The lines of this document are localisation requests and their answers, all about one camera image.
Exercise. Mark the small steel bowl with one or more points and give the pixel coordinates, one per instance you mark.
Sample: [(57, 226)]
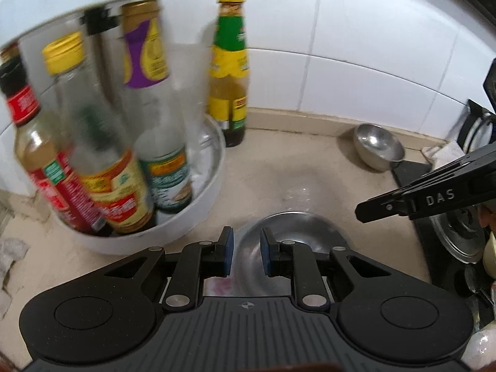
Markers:
[(378, 145)]

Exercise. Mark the grey dish rag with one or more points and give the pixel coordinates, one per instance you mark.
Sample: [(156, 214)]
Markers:
[(13, 255)]

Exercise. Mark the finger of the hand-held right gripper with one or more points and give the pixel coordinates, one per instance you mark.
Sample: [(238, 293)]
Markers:
[(381, 205)]

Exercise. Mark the red label soy sauce bottle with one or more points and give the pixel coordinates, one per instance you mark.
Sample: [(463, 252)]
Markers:
[(42, 170)]

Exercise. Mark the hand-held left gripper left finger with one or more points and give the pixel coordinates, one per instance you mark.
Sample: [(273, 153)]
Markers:
[(228, 252)]

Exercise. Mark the purple label sauce bottle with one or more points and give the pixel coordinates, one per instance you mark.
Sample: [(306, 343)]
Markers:
[(162, 151)]

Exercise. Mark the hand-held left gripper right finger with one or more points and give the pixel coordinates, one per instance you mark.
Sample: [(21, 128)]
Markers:
[(266, 254)]

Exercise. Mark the white cloth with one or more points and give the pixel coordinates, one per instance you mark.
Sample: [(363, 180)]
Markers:
[(443, 155)]

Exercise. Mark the black gas stove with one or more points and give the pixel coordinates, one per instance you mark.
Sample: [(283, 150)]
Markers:
[(445, 248)]

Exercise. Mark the white two-tier rotating rack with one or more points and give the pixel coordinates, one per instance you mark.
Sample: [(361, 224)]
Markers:
[(186, 217)]

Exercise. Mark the small pink flower plate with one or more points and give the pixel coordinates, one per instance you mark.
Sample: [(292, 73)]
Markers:
[(217, 286)]

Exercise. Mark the yellow cap vinegar bottle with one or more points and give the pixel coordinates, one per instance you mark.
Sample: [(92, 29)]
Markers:
[(112, 186)]

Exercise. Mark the large steel bowl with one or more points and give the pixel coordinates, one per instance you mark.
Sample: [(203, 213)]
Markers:
[(302, 228)]

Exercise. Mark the green yellow label sauce bottle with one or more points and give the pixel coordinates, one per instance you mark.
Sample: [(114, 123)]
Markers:
[(228, 77)]

